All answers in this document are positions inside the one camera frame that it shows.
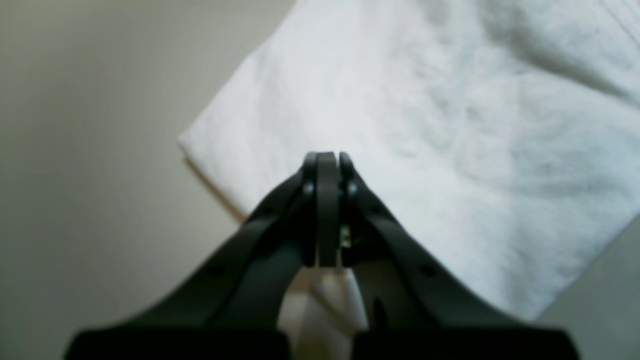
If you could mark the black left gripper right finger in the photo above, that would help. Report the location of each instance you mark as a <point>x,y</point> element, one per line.
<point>416,309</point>

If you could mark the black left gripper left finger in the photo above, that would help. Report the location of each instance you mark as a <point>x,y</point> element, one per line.
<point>229,307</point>

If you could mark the white printed T-shirt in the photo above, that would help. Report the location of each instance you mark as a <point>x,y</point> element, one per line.
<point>502,134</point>

